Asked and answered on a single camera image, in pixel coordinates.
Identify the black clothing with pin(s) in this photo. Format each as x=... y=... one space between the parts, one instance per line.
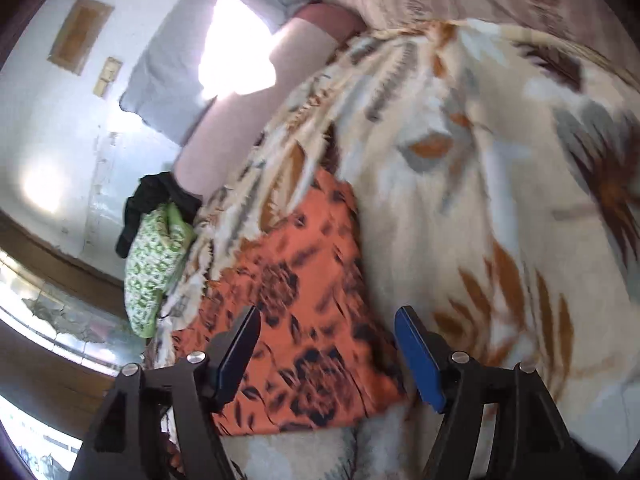
x=145 y=200

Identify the beige wall light switch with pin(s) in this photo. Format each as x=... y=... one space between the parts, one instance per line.
x=108 y=77

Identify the wooden framed wall panel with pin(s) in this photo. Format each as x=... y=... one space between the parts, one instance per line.
x=80 y=37

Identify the orange black floral shirt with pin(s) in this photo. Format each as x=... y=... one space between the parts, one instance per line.
x=310 y=310

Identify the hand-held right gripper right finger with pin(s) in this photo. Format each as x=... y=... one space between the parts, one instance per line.
x=420 y=360

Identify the cream leaf print blanket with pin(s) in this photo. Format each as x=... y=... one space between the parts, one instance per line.
x=475 y=210

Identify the green white checked pillow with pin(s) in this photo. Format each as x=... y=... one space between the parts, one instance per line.
x=152 y=265

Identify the wooden door with stained glass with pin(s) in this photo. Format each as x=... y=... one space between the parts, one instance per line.
x=50 y=355

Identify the pink bolster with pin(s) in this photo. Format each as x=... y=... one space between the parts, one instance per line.
x=225 y=135

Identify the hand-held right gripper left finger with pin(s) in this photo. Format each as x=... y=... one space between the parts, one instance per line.
x=235 y=355

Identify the grey pillow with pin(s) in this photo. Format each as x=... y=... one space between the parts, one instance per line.
x=165 y=75

